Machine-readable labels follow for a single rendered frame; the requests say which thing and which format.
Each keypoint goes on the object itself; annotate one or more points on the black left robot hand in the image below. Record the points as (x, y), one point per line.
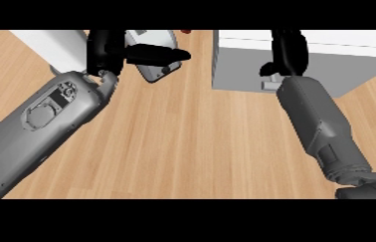
(123, 51)

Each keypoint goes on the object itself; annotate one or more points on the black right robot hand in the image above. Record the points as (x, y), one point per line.
(290, 53)

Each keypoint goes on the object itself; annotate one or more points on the silver toaster appliance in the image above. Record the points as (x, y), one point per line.
(159, 50)

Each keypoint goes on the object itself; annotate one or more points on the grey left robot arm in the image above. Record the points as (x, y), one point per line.
(45, 123)

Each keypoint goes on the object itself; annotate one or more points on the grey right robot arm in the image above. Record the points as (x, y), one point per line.
(318, 123)

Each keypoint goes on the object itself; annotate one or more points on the red can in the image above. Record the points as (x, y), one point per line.
(187, 31)

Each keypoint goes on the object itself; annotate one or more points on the grey drawer box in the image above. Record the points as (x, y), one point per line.
(313, 58)

